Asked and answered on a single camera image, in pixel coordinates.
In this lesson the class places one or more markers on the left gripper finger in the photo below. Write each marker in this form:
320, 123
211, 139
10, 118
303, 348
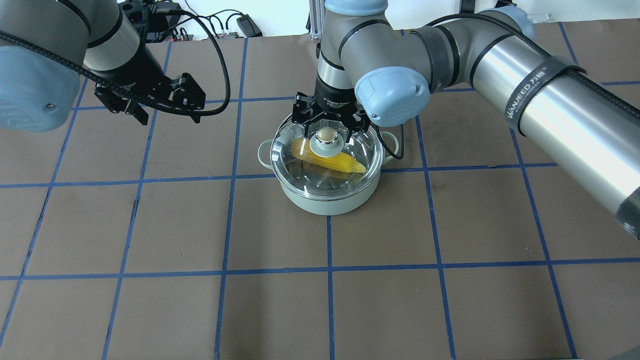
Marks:
195, 108
135, 110

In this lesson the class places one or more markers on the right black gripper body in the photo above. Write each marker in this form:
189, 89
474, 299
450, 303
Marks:
334, 95

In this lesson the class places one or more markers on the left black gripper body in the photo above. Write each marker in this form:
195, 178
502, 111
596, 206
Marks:
134, 66

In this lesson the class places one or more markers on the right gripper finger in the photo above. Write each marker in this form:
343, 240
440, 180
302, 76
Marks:
302, 127
353, 128

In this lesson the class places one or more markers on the yellow corn cob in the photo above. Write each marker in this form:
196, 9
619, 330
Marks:
301, 149

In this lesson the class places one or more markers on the glass pot lid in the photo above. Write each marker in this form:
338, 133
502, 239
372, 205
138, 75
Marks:
327, 157

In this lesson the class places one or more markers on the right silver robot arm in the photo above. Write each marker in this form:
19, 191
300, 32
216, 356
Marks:
368, 75

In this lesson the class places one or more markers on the mint green electric pot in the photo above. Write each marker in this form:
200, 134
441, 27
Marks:
327, 200

